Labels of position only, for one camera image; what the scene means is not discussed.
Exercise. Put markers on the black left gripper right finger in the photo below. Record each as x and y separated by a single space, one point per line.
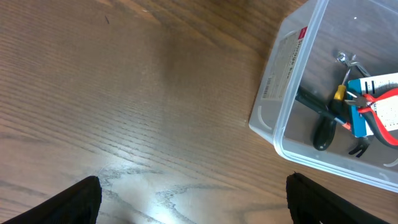
309 202

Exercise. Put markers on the yellow black screwdriver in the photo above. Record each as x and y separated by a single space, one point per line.
325 130

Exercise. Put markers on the clear plastic container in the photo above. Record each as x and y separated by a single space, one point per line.
328 96

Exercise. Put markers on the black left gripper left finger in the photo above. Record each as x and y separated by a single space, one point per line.
78 204

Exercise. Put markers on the silver double ended wrench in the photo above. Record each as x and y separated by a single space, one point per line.
343 58

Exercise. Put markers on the small black handled hammer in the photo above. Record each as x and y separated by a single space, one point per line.
308 99

